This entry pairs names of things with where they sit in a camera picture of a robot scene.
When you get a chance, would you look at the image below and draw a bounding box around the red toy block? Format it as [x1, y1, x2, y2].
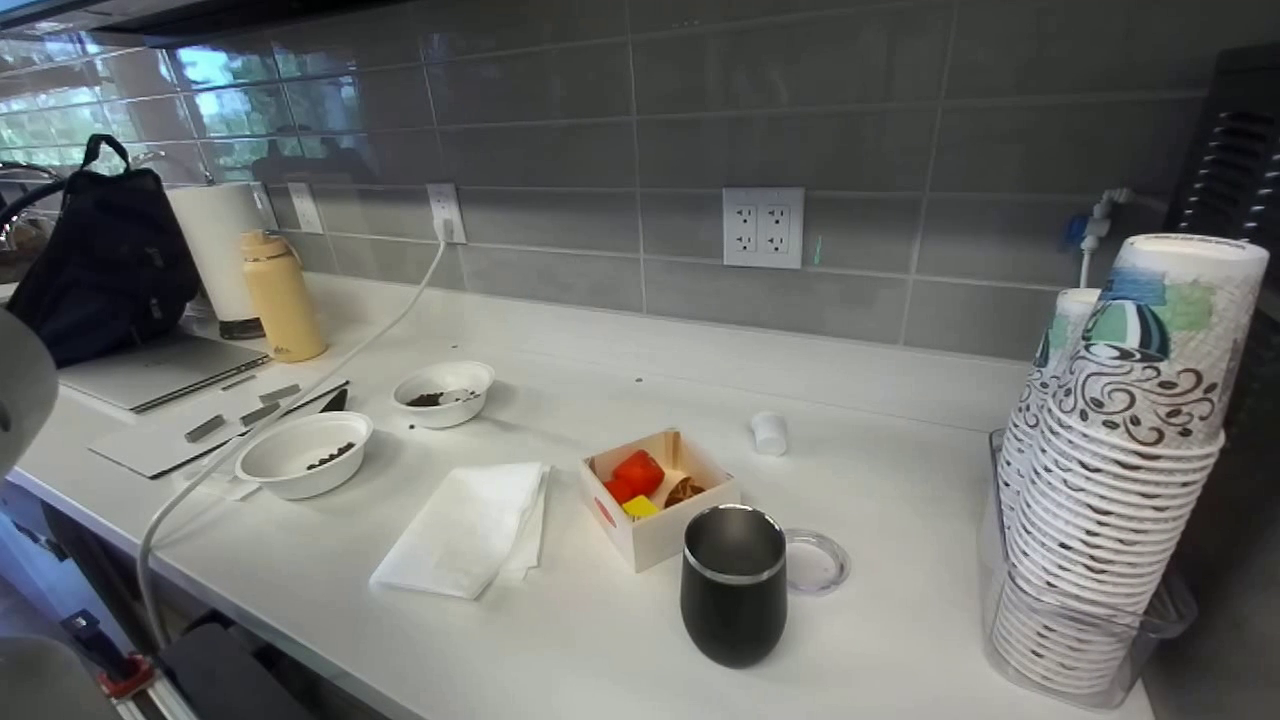
[603, 448, 666, 509]

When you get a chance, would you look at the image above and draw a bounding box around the brown toy block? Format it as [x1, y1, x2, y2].
[660, 472, 708, 511]

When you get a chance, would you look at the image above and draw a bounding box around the small white cap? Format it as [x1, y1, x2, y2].
[743, 406, 795, 460]

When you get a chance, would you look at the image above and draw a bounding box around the wooden toy box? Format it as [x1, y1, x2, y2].
[574, 422, 746, 574]

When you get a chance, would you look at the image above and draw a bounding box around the small white bowl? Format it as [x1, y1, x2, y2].
[391, 356, 500, 434]

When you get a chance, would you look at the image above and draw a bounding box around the white outlet with plug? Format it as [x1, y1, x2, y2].
[423, 180, 470, 252]

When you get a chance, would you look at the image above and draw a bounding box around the white paper napkin stack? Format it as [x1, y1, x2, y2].
[369, 460, 555, 604]

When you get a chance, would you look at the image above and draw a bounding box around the black metal tumbler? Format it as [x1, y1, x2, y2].
[674, 498, 793, 672]

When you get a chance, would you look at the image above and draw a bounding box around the clear tumbler lid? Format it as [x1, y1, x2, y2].
[778, 523, 853, 597]

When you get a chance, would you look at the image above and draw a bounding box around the beige bottle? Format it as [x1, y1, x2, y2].
[238, 230, 331, 368]

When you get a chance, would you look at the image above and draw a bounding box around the large white bowl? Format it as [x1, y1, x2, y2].
[232, 406, 377, 503]

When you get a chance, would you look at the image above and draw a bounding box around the white paper towel roll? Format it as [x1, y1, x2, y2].
[165, 180, 272, 334]

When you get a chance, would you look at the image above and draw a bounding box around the blue white spray bottle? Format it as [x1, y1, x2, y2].
[1061, 185, 1137, 293]

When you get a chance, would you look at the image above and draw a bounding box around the white countertop scale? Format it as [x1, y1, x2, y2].
[55, 329, 272, 418]

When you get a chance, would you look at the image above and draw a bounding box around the white flat board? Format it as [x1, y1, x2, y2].
[86, 376, 352, 484]

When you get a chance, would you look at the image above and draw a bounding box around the patterned paper cup stack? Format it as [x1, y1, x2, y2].
[990, 230, 1272, 704]

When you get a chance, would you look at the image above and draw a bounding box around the black backpack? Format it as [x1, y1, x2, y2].
[5, 131, 209, 370]

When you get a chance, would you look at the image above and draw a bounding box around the black slatted appliance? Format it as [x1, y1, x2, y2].
[1160, 41, 1280, 273]

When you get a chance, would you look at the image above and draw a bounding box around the white double wall outlet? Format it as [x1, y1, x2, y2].
[719, 185, 806, 273]

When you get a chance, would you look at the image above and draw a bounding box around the white power cable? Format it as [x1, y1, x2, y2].
[132, 235, 452, 655]

